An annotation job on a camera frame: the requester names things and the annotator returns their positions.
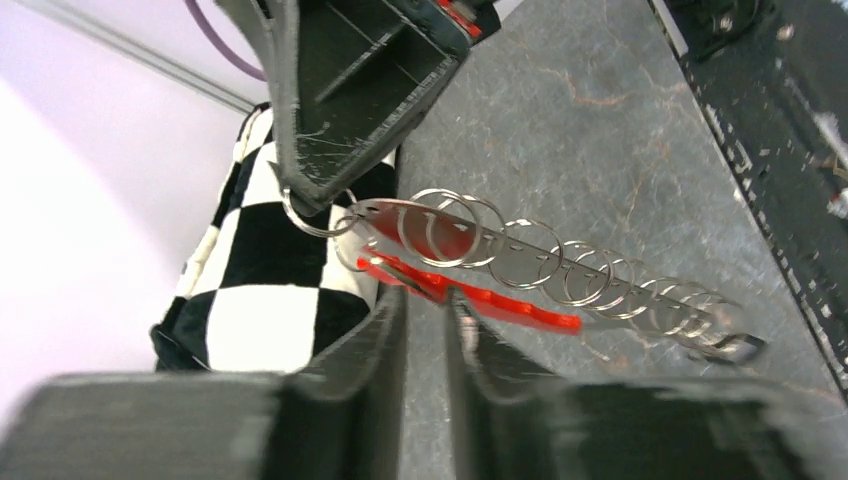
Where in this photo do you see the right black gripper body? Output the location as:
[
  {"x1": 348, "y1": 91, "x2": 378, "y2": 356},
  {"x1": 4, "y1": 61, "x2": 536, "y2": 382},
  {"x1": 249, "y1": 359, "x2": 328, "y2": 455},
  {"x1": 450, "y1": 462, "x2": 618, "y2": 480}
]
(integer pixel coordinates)
[{"x1": 397, "y1": 0, "x2": 502, "y2": 46}]

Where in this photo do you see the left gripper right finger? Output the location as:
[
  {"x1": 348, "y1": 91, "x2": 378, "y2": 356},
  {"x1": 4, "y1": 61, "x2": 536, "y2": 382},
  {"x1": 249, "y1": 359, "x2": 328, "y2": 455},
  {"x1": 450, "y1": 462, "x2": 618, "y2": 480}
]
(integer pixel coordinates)
[{"x1": 445, "y1": 288, "x2": 847, "y2": 479}]

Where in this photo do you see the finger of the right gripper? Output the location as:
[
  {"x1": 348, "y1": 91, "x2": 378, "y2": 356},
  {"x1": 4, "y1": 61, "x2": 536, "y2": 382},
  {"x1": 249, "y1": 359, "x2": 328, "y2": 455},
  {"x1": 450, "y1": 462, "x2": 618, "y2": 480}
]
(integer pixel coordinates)
[{"x1": 221, "y1": 1, "x2": 472, "y2": 216}]

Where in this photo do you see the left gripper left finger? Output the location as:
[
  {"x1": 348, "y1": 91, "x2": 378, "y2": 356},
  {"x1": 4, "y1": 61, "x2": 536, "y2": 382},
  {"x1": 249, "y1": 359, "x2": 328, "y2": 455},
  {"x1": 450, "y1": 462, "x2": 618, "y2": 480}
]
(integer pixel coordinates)
[{"x1": 1, "y1": 287, "x2": 407, "y2": 479}]

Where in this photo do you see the red grey keyring holder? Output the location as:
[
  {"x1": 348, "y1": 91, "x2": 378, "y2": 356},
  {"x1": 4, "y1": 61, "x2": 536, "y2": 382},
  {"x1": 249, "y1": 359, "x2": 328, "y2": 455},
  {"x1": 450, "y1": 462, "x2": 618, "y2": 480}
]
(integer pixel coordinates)
[{"x1": 282, "y1": 188, "x2": 766, "y2": 365}]

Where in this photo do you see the black white checkered pillow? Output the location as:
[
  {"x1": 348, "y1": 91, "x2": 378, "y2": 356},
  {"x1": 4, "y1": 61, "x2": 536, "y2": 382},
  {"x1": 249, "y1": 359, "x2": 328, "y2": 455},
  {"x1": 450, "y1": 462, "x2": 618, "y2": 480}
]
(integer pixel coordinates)
[{"x1": 150, "y1": 103, "x2": 378, "y2": 373}]

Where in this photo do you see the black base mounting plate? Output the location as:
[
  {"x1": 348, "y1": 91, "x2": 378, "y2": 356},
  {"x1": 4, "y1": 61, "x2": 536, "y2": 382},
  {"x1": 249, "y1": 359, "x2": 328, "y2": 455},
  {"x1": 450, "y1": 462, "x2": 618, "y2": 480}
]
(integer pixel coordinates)
[{"x1": 653, "y1": 1, "x2": 847, "y2": 390}]

